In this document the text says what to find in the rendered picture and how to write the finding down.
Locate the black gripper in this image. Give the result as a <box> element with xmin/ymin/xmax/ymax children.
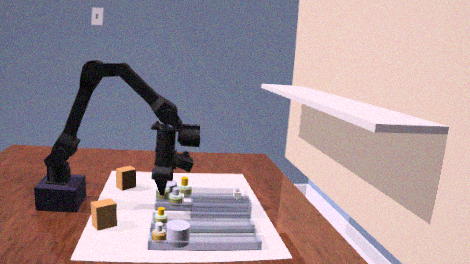
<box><xmin>151</xmin><ymin>145</ymin><xmax>175</xmax><ymax>195</ymax></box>

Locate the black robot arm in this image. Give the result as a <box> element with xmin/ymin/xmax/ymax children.
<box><xmin>44</xmin><ymin>60</ymin><xmax>200</xmax><ymax>186</ymax></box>

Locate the orange cube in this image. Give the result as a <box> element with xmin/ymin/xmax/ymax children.
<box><xmin>91</xmin><ymin>199</ymin><xmax>117</xmax><ymax>231</ymax></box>
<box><xmin>116</xmin><ymin>166</ymin><xmax>136</xmax><ymax>191</ymax></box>

